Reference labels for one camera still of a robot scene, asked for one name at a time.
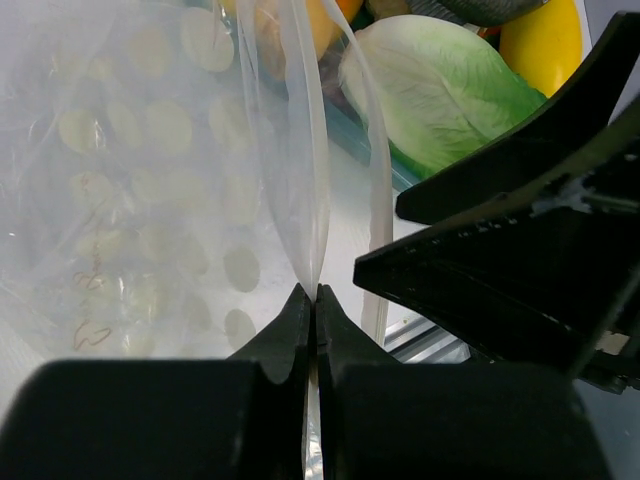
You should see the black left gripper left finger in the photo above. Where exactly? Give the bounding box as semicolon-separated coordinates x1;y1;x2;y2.
230;285;311;479

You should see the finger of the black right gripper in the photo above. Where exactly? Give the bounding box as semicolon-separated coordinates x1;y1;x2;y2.
395;11;639;225
353;206;639;393

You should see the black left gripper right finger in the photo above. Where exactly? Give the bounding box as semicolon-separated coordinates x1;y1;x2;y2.
314;285;400;479

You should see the yellow bell pepper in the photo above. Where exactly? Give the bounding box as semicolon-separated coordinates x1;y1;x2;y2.
499;0;584;97

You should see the clear dotted zip bag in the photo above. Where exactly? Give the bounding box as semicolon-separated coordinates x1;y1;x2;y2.
1;1;393;479

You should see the grey toy fish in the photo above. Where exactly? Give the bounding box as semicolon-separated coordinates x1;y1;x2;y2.
407;0;547;27

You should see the green white lettuce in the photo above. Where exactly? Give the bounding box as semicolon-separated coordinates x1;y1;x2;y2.
355;15;547;178

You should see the teal plastic basket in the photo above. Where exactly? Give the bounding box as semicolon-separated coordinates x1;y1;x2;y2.
319;35;435;191

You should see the orange fruit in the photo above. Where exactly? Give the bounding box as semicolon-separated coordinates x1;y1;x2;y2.
336;0;364;23

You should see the yellow lemon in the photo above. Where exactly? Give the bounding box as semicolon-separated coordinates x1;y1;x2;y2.
241;1;342;81

